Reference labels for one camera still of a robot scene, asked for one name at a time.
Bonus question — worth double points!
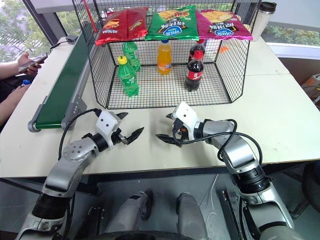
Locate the dark smartphone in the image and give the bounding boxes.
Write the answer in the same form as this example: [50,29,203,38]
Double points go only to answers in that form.
[17,55,48,74]

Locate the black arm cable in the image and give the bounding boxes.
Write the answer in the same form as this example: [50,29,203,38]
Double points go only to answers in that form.
[174,118,263,167]
[58,108,101,161]

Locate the silver robot leg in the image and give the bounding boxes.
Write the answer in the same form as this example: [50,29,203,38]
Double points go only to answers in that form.
[103,189,154,236]
[176,192,208,240]

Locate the silver left robot leg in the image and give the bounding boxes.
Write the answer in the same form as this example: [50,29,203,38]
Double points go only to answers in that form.
[103,189,154,236]

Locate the red chip bag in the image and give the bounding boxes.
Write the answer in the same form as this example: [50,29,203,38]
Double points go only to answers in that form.
[95,6,149,46]

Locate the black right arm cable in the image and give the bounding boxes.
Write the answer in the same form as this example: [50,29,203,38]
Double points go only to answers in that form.
[174,118,263,167]

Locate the black round wheel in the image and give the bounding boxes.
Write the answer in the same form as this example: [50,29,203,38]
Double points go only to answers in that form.
[301,162,320,208]

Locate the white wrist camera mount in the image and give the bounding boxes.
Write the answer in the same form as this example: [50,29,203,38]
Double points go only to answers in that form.
[95,110,123,149]
[172,101,201,141]

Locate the green conveyor belt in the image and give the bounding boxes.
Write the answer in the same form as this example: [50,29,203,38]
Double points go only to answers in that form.
[27,21,100,133]

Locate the red pole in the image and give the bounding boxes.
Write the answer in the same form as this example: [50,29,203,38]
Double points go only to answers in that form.
[83,0,98,33]

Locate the magenta chip bag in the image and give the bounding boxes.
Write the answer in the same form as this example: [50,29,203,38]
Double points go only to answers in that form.
[195,9,254,42]

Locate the person's black garment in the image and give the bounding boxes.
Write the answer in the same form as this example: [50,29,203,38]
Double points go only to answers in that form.
[0,73,35,101]

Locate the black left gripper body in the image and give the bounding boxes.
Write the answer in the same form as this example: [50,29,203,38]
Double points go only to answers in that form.
[110,129,129,148]

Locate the orange soda bottle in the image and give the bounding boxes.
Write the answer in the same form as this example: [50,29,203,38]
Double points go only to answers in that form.
[156,39,173,76]

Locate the person's bare hand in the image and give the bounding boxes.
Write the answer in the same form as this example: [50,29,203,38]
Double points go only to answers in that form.
[17,52,42,76]

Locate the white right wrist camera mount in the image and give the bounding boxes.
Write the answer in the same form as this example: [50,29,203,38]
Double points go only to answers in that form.
[172,101,201,141]

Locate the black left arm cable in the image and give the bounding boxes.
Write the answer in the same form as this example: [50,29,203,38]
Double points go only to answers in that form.
[58,108,101,161]

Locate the silver right robot leg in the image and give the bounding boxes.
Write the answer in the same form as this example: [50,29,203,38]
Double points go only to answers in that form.
[176,192,208,240]

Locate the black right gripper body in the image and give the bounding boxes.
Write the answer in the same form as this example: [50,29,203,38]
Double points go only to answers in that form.
[171,119,191,144]

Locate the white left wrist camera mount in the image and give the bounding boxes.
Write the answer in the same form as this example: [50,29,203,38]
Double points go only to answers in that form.
[95,110,123,149]

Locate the cardboard box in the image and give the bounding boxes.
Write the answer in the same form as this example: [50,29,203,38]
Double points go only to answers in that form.
[301,73,320,103]

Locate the black power adapter cable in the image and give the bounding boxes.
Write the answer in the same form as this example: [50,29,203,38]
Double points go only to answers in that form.
[49,40,68,53]

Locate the thin white cable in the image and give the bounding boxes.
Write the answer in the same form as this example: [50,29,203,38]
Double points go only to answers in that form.
[199,174,219,213]

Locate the cola bottle red cap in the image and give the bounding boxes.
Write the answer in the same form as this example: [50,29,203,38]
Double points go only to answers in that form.
[189,40,206,63]
[184,50,205,92]

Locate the green soda bottle yellow cap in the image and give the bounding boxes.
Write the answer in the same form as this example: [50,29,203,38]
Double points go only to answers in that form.
[117,55,140,97]

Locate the white tumbler black lid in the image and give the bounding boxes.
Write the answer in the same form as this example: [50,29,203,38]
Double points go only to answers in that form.
[251,1,278,42]

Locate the black wire mesh cage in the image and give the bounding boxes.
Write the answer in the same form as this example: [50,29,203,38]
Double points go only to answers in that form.
[71,0,263,110]

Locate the green chip bag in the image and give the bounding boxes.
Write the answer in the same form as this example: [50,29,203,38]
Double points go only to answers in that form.
[144,4,200,42]

